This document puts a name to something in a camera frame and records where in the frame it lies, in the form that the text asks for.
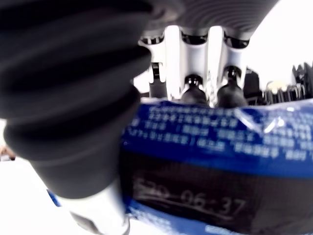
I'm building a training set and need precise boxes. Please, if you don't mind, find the blue Oreo packet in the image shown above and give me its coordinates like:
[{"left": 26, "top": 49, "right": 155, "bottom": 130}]
[{"left": 47, "top": 97, "right": 313, "bottom": 235}]

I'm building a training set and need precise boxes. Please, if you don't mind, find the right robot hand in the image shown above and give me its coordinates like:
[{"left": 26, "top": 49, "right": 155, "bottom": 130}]
[{"left": 0, "top": 0, "right": 279, "bottom": 235}]

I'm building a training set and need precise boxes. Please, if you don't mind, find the beige round item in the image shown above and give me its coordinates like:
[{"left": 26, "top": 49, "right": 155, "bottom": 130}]
[{"left": 266, "top": 81, "right": 290, "bottom": 94}]

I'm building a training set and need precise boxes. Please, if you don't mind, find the black metal rack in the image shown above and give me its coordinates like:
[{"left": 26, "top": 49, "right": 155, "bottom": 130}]
[{"left": 263, "top": 84, "right": 308, "bottom": 105}]

